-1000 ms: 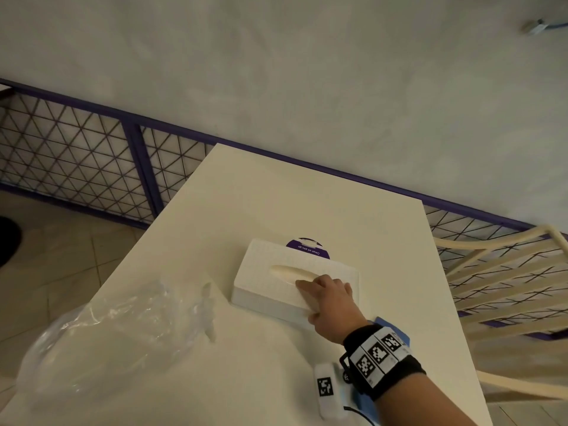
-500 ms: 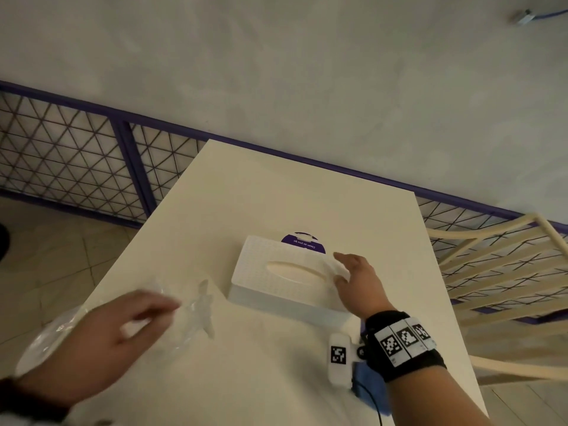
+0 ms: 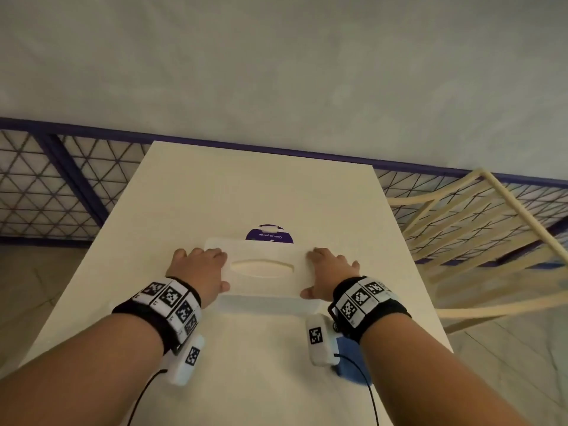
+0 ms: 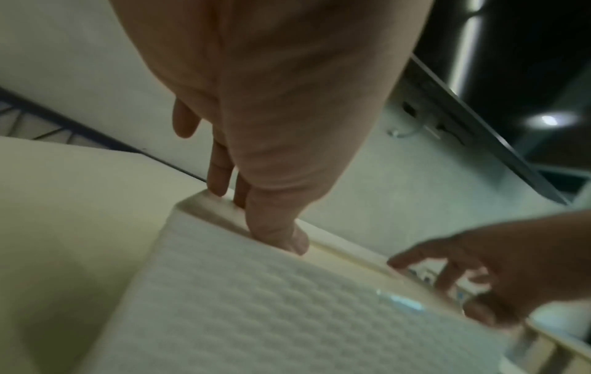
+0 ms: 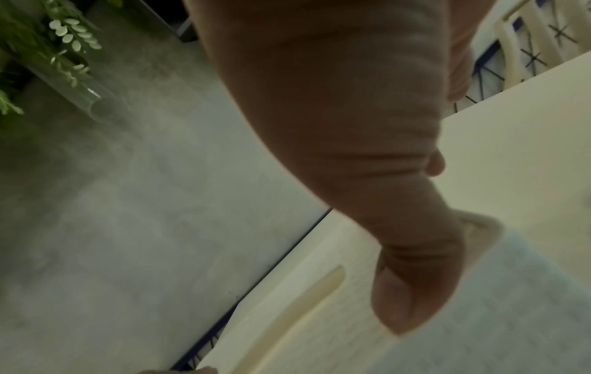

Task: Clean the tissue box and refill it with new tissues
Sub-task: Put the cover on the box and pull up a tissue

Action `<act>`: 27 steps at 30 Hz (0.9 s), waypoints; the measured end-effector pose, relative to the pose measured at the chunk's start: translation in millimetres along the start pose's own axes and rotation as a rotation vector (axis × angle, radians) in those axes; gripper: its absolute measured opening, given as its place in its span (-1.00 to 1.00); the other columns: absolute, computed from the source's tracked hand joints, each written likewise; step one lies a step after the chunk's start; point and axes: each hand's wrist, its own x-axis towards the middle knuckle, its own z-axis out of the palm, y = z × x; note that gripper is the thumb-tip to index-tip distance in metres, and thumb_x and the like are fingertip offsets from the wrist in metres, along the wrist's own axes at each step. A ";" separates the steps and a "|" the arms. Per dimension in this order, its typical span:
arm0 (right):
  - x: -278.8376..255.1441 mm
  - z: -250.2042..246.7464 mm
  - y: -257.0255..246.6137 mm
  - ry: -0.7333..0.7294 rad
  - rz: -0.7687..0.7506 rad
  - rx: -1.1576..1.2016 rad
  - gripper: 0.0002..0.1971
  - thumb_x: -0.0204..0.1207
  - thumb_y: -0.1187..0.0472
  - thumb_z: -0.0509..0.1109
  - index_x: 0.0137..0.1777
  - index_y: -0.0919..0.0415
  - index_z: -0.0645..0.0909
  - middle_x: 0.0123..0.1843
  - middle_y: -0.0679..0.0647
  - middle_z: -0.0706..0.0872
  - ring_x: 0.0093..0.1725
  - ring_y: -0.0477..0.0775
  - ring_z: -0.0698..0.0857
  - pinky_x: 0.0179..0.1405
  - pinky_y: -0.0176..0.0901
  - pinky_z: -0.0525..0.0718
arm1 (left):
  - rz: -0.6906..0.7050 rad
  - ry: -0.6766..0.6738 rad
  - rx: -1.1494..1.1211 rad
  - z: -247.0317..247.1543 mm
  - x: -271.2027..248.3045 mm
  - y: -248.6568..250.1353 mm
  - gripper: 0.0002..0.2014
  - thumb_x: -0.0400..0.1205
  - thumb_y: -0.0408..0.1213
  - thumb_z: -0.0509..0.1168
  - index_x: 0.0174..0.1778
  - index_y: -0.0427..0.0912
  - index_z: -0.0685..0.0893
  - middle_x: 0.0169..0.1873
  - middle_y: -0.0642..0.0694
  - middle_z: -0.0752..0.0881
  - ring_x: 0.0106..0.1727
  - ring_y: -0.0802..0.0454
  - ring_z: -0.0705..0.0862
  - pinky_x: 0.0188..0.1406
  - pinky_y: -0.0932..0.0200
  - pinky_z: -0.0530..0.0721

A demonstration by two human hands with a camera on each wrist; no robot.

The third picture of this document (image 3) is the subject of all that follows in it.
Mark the person's left hand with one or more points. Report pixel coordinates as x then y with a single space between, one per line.
202 272

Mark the person's right hand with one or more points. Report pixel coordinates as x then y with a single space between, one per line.
330 275

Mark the white tissue box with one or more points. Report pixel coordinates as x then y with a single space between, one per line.
262 283

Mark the blue cleaning cloth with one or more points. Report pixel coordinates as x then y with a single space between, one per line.
350 366

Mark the person's right forearm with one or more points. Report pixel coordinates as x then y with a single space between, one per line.
426 381

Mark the person's left forearm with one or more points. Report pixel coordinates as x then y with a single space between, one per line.
75 377

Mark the round purple sticker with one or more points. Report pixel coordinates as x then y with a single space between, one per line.
270 235

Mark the cream slatted chair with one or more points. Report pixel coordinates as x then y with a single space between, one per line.
488 235

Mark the purple mesh railing fence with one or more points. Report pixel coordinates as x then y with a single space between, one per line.
49 181

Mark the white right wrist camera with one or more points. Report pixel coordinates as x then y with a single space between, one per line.
320 341

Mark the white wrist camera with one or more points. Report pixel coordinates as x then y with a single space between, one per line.
188 361
320 341

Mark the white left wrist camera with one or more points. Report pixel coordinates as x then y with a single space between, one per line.
188 361

